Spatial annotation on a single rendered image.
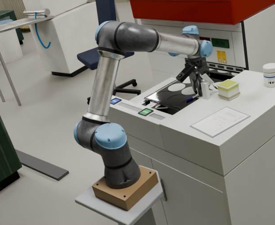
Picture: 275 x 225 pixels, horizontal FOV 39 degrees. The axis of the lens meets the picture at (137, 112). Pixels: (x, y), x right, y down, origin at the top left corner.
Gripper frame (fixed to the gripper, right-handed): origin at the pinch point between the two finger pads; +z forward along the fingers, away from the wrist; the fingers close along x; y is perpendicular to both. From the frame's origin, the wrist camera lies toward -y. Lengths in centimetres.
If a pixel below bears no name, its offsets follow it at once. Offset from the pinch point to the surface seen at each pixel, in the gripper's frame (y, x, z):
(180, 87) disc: -0.8, 18.2, 1.7
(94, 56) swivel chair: 2, 232, 34
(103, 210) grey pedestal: -70, -44, 10
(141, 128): -36.4, -8.4, 2.0
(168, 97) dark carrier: -11.8, 11.7, 1.7
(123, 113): -40.2, 4.4, -3.0
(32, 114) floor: -79, 282, 92
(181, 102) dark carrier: -9.1, 1.1, 1.7
